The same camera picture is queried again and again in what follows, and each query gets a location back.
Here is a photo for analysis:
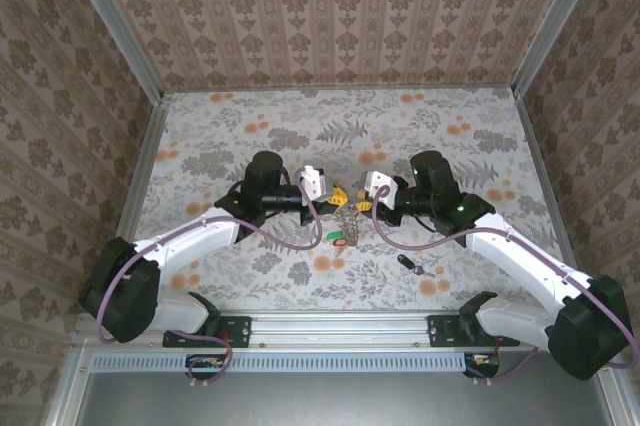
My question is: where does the wide aluminium front rail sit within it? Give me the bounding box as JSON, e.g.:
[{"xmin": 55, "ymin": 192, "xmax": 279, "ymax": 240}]
[{"xmin": 74, "ymin": 309, "xmax": 556, "ymax": 348}]

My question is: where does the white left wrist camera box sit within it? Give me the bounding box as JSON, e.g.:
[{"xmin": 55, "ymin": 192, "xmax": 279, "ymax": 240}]
[{"xmin": 295, "ymin": 164, "xmax": 327, "ymax": 200}]

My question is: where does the key with black fob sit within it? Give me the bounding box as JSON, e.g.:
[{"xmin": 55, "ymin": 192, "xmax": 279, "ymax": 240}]
[{"xmin": 396, "ymin": 253, "xmax": 437, "ymax": 279}]

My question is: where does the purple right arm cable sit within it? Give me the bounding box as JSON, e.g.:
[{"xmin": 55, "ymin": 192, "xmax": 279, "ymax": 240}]
[{"xmin": 372, "ymin": 185, "xmax": 637, "ymax": 387}]

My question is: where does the aluminium frame bar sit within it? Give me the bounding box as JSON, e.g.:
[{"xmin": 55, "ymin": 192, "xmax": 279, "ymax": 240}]
[
  {"xmin": 43, "ymin": 340, "xmax": 96, "ymax": 426},
  {"xmin": 594, "ymin": 365, "xmax": 640, "ymax": 426}
]

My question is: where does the aluminium side rail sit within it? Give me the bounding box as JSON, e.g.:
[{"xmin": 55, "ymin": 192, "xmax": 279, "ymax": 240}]
[
  {"xmin": 112, "ymin": 94, "xmax": 174, "ymax": 247},
  {"xmin": 513, "ymin": 90, "xmax": 584, "ymax": 282}
]

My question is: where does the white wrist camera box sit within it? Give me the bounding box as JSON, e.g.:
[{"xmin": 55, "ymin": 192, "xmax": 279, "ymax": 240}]
[
  {"xmin": 295, "ymin": 164, "xmax": 327, "ymax": 200},
  {"xmin": 360, "ymin": 169, "xmax": 399, "ymax": 210}
]

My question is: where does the thin aluminium back rail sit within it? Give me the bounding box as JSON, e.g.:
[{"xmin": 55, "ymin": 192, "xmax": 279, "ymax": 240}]
[{"xmin": 162, "ymin": 86, "xmax": 516, "ymax": 96}]

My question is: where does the grey metal panel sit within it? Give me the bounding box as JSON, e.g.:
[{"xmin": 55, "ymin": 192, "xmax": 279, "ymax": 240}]
[{"xmin": 77, "ymin": 350, "xmax": 617, "ymax": 426}]

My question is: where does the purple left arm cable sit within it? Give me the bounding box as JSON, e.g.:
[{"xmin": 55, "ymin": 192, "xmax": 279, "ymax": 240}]
[{"xmin": 95, "ymin": 168, "xmax": 324, "ymax": 390}]

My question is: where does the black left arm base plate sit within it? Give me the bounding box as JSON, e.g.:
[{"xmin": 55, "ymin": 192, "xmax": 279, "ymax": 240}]
[{"xmin": 162, "ymin": 314, "xmax": 252, "ymax": 349}]

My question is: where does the aluminium corner post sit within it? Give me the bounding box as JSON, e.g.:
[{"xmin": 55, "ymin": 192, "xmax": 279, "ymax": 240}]
[
  {"xmin": 57, "ymin": 0, "xmax": 166, "ymax": 103},
  {"xmin": 510, "ymin": 0, "xmax": 609, "ymax": 97}
]

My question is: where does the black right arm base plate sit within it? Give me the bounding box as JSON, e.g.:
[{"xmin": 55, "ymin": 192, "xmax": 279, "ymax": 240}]
[{"xmin": 427, "ymin": 314, "xmax": 521, "ymax": 349}]

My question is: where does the grey slotted cable duct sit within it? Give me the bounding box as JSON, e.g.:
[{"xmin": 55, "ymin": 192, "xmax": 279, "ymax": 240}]
[{"xmin": 91, "ymin": 351, "xmax": 469, "ymax": 374}]

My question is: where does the small wired connector board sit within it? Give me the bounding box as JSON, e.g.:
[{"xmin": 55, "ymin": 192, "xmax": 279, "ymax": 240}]
[
  {"xmin": 185, "ymin": 353, "xmax": 227, "ymax": 381},
  {"xmin": 463, "ymin": 352, "xmax": 502, "ymax": 380}
]

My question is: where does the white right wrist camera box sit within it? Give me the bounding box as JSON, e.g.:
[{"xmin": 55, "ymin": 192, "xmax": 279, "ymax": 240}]
[{"xmin": 360, "ymin": 169, "xmax": 399, "ymax": 210}]

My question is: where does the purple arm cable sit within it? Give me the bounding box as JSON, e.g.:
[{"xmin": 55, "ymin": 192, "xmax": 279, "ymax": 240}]
[
  {"xmin": 372, "ymin": 185, "xmax": 637, "ymax": 387},
  {"xmin": 95, "ymin": 168, "xmax": 324, "ymax": 390}
]

